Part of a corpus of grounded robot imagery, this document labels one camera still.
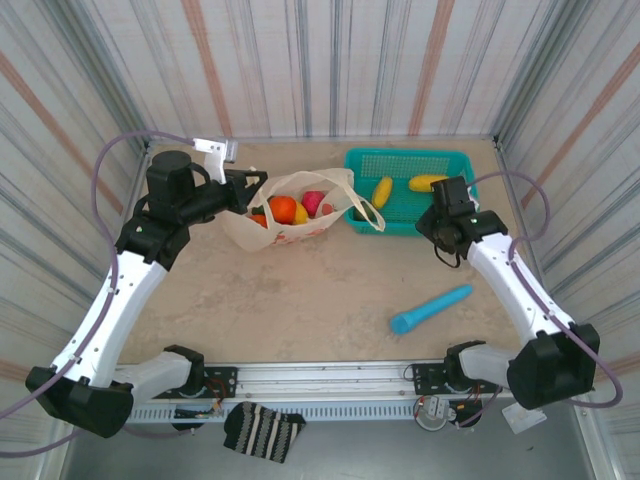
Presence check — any round fake orange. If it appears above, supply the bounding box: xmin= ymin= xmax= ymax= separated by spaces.
xmin=268 ymin=195 xmax=299 ymax=225

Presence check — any cream orange-print plastic bag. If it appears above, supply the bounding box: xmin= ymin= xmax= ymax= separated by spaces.
xmin=219 ymin=167 xmax=387 ymax=253

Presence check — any pink fake fruit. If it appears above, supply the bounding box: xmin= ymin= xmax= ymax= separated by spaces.
xmin=300 ymin=190 xmax=326 ymax=217

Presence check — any teal plastic mesh basket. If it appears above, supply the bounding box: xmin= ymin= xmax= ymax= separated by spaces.
xmin=343 ymin=147 xmax=480 ymax=237

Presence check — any green fake fruit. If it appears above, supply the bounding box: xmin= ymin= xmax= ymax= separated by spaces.
xmin=352 ymin=199 xmax=381 ymax=224

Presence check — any blue foam tube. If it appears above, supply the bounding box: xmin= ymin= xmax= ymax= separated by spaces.
xmin=389 ymin=283 xmax=475 ymax=336

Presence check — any round silver connector box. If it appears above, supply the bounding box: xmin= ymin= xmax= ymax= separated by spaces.
xmin=413 ymin=394 xmax=454 ymax=432

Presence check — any white card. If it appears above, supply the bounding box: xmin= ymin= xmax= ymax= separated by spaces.
xmin=501 ymin=402 xmax=547 ymax=434

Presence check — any black striped sock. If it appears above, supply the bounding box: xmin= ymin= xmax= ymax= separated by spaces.
xmin=222 ymin=401 xmax=307 ymax=465

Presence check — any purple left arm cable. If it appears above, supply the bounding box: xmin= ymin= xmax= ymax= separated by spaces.
xmin=0 ymin=129 xmax=199 ymax=460

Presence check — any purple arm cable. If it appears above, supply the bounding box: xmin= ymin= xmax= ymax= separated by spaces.
xmin=457 ymin=170 xmax=625 ymax=429
xmin=0 ymin=129 xmax=199 ymax=460

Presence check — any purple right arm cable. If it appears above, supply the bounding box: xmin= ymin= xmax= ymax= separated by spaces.
xmin=457 ymin=170 xmax=625 ymax=429

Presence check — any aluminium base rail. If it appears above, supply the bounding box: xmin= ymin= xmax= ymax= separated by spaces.
xmin=59 ymin=355 xmax=599 ymax=401

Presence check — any grey slotted cable duct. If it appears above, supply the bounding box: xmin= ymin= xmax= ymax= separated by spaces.
xmin=129 ymin=402 xmax=426 ymax=424

